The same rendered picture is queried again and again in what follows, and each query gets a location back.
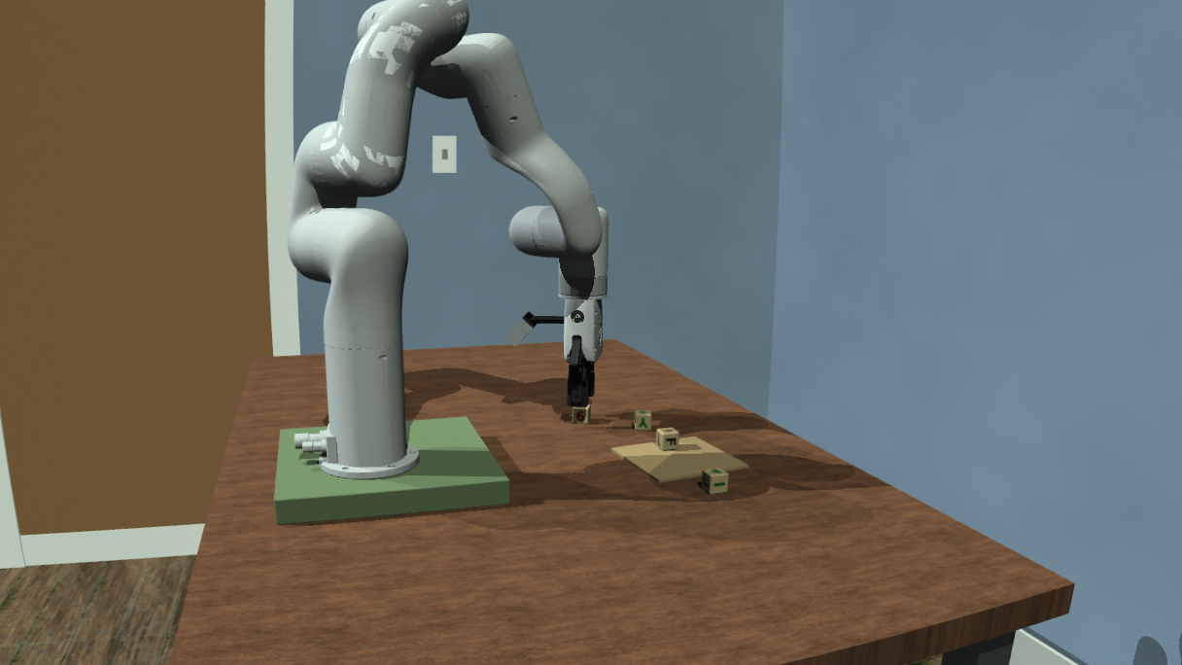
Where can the beige flat mat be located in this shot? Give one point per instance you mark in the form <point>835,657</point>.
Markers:
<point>692,456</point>

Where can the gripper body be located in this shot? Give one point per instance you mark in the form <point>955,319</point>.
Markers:
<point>589,326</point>

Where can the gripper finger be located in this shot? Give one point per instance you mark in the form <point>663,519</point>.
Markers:
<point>590,378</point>
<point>577,379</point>

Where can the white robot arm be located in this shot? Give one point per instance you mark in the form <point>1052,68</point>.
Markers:
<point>418,43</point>

